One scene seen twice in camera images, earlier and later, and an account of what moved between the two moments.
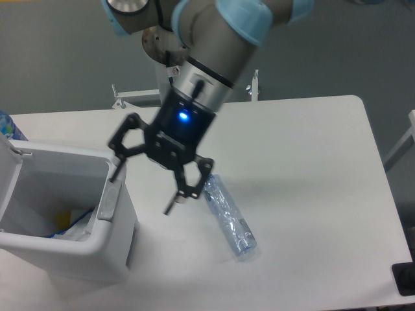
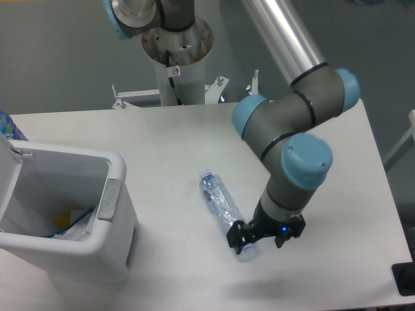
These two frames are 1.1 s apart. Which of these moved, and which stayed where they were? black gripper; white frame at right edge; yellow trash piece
Moved: black gripper
Stayed: white frame at right edge; yellow trash piece
